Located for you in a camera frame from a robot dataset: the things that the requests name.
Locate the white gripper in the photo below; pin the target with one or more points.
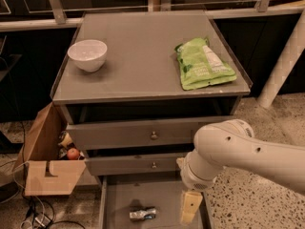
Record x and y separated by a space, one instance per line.
193 177

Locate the silver redbull can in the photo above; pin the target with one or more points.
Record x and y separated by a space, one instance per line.
142 213

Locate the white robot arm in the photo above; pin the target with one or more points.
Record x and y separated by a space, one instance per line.
232 143

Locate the grey middle drawer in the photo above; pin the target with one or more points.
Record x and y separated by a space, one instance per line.
138 164

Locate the grey drawer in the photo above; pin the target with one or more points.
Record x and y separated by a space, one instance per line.
139 133
163 192
138 164

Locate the grey top drawer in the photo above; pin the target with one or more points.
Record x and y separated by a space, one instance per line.
139 133

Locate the grey bottom drawer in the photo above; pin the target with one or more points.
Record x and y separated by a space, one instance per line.
163 192

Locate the grey drawer cabinet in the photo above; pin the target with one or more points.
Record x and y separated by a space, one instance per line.
140 79

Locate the red apple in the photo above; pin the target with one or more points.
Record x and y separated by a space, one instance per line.
73 154

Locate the green snack bag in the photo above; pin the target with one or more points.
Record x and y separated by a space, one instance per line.
200 66

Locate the packaged item in box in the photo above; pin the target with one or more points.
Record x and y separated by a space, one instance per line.
65 140

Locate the brown cardboard box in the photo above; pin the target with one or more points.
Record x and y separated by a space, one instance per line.
47 174

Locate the white ceramic bowl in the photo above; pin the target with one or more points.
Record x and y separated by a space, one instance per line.
88 55

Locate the metal window railing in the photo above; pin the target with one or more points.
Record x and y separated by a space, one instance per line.
27 15

